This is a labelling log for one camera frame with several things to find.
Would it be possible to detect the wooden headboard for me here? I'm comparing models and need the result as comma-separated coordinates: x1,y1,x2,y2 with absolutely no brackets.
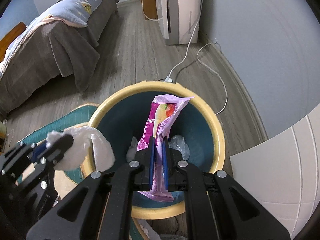
0,22,27,62

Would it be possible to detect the white cabinet door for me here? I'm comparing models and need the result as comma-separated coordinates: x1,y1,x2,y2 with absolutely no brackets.
230,107,319,238

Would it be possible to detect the pink snack wrapper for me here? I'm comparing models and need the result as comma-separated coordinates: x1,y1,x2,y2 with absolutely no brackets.
137,94,191,203

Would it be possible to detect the crumpled clear plastic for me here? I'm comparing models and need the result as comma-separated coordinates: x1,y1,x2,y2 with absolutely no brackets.
169,135,190,161

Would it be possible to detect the teal orange patterned rug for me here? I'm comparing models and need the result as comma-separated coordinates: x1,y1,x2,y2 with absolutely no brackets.
15,102,156,240

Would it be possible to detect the white tissue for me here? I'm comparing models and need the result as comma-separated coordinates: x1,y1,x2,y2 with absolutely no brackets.
46,126,116,171

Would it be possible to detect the teal yellow trash bin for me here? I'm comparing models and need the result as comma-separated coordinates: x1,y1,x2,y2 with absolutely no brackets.
81,80,226,221

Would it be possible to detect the light blue quilt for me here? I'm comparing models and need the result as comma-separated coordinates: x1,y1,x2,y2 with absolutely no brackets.
1,0,103,76

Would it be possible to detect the white air purifier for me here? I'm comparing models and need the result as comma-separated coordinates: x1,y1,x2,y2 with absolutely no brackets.
156,0,202,46

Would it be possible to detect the white power cable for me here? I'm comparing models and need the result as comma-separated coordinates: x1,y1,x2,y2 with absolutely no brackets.
166,0,205,81

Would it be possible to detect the bed with grey blanket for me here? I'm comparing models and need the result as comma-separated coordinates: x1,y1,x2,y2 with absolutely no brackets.
1,0,119,119

